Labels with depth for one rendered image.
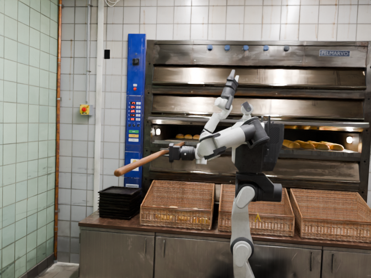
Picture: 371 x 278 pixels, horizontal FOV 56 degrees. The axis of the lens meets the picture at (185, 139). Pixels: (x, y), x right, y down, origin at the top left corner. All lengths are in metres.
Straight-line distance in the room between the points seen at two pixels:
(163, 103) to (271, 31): 1.12
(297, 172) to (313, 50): 1.04
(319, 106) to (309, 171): 0.55
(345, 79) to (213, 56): 1.12
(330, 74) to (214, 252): 1.74
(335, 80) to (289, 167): 0.82
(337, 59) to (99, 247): 2.46
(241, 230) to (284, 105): 1.29
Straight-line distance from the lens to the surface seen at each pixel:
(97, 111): 3.26
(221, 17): 3.18
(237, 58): 3.11
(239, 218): 2.19
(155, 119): 2.97
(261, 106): 3.06
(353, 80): 3.21
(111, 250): 2.83
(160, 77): 3.13
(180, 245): 2.69
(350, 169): 3.23
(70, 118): 3.39
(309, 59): 3.17
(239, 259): 2.23
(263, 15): 3.19
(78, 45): 3.42
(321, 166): 3.17
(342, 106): 3.19
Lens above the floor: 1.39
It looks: 3 degrees down
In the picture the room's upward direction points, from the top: 2 degrees clockwise
